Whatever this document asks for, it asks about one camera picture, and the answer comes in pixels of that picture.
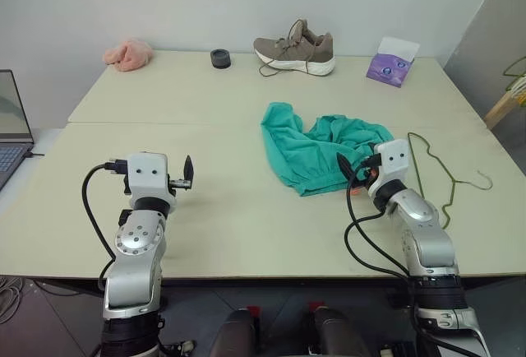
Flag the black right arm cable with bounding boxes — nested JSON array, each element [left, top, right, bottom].
[[344, 153, 417, 282]]

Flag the pink fluffy cloth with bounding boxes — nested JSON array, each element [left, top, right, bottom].
[[102, 37, 155, 73]]

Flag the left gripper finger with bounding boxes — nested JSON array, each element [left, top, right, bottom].
[[183, 154, 196, 183]]

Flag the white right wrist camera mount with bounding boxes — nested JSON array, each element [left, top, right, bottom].
[[367, 138, 413, 198]]

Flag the grey laptop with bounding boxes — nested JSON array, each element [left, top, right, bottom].
[[0, 69, 35, 192]]

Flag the dark rounded shape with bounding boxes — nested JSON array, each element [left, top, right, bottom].
[[210, 308, 257, 357], [312, 306, 373, 357]]

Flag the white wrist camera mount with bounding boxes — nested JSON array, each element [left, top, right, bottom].
[[367, 138, 413, 198], [124, 151, 178, 210]]

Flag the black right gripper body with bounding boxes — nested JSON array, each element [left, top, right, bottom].
[[348, 164, 380, 198]]

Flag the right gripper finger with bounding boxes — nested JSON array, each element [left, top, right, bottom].
[[335, 151, 356, 180]]

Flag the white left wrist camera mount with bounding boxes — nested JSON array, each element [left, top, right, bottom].
[[124, 151, 178, 210]]

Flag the green wire hanger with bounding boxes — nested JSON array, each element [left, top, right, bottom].
[[406, 131, 494, 229]]

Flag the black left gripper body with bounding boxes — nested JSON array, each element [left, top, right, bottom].
[[168, 174, 194, 192]]

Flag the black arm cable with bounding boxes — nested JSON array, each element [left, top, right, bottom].
[[344, 153, 417, 282], [81, 160, 129, 292]]

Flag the black round cap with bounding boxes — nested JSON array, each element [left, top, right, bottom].
[[210, 48, 233, 71]]

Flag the teal green fabric garment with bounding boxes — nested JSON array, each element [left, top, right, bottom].
[[260, 101, 395, 198]]

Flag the taupe sneaker with white sole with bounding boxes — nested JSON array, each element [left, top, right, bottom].
[[252, 18, 337, 79]]

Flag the grey floor cables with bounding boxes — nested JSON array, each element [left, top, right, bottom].
[[0, 275, 26, 326]]

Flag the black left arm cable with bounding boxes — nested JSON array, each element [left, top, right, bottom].
[[81, 160, 129, 292]]

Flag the purple tissue pack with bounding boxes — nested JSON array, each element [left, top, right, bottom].
[[365, 36, 421, 89]]

